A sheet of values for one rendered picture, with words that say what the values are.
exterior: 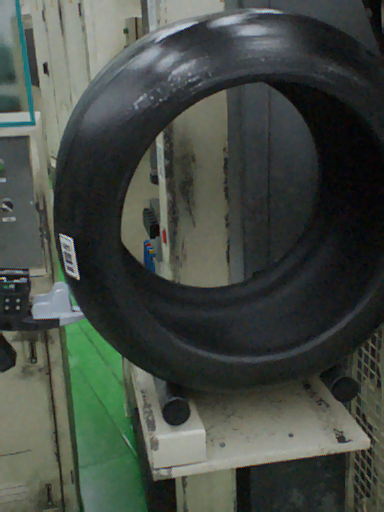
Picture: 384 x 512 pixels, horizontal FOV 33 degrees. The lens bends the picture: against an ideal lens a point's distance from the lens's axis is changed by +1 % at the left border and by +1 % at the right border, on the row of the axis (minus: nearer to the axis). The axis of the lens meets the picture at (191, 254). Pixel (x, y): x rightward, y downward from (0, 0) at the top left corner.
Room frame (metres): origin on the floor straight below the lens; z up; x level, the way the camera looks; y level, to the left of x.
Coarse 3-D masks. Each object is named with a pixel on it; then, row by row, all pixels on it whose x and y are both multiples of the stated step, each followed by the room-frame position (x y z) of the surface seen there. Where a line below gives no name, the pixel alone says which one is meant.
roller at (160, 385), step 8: (152, 376) 1.01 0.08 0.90; (160, 384) 0.96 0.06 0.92; (168, 384) 0.95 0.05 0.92; (160, 392) 0.94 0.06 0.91; (168, 392) 0.92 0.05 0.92; (176, 392) 0.92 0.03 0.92; (184, 392) 0.94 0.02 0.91; (160, 400) 0.92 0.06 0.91; (168, 400) 0.90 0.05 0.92; (176, 400) 0.90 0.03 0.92; (184, 400) 0.91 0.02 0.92; (160, 408) 0.91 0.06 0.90; (168, 408) 0.89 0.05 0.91; (176, 408) 0.89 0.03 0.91; (184, 408) 0.90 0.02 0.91; (168, 416) 0.89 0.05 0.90; (176, 416) 0.89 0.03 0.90; (184, 416) 0.90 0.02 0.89; (176, 424) 0.89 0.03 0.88
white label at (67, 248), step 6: (60, 234) 0.89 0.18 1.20; (60, 240) 0.89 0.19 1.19; (66, 240) 0.88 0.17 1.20; (66, 246) 0.88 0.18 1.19; (72, 246) 0.86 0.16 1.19; (66, 252) 0.88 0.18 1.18; (72, 252) 0.86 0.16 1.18; (66, 258) 0.89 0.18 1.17; (72, 258) 0.87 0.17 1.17; (66, 264) 0.89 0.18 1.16; (72, 264) 0.87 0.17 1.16; (66, 270) 0.89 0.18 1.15; (72, 270) 0.87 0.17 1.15; (72, 276) 0.88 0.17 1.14; (78, 276) 0.86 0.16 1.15
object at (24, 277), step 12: (0, 276) 0.97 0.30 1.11; (12, 276) 0.98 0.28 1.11; (24, 276) 0.98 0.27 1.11; (0, 288) 0.93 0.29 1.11; (12, 288) 0.95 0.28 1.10; (24, 288) 0.94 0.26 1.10; (0, 300) 0.93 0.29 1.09; (12, 300) 0.95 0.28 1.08; (24, 300) 0.95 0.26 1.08; (0, 312) 0.93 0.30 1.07; (12, 312) 0.94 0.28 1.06; (24, 312) 0.95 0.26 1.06; (0, 324) 0.93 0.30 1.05
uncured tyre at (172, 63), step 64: (128, 64) 0.93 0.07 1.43; (192, 64) 0.90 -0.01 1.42; (256, 64) 0.91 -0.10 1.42; (320, 64) 0.93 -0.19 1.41; (128, 128) 0.88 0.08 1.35; (320, 128) 1.23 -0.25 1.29; (64, 192) 0.90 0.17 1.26; (320, 192) 1.24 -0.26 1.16; (128, 256) 1.16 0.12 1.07; (320, 256) 1.22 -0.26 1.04; (128, 320) 0.88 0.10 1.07; (192, 320) 1.16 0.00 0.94; (256, 320) 1.17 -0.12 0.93; (320, 320) 1.09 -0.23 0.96; (192, 384) 0.91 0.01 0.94; (256, 384) 0.91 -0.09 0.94
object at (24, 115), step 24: (0, 0) 1.60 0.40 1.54; (0, 24) 1.60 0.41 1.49; (0, 48) 1.59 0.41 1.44; (24, 48) 1.60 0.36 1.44; (0, 72) 1.59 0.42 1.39; (24, 72) 1.60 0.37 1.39; (0, 96) 1.59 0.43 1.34; (24, 96) 1.60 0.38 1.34; (0, 120) 1.59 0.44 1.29; (24, 120) 1.60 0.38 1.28
